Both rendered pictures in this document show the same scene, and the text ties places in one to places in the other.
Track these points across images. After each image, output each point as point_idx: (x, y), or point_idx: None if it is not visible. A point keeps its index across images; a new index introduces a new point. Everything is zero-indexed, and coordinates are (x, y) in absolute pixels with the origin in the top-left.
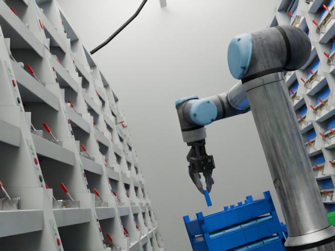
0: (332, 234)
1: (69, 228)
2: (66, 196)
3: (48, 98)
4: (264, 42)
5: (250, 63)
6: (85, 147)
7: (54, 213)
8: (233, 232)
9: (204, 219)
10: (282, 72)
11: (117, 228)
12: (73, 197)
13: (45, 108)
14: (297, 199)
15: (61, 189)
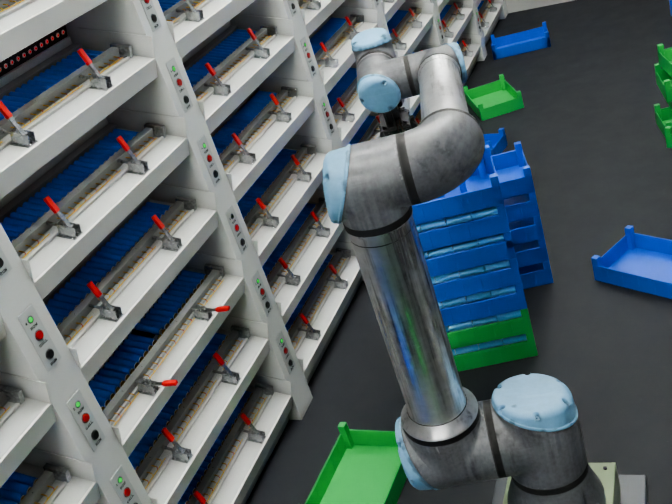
0: (453, 435)
1: None
2: (184, 192)
3: (120, 97)
4: (368, 188)
5: (343, 217)
6: (269, 6)
7: (89, 363)
8: (432, 231)
9: None
10: (403, 226)
11: (318, 125)
12: (193, 194)
13: None
14: (411, 388)
15: (176, 182)
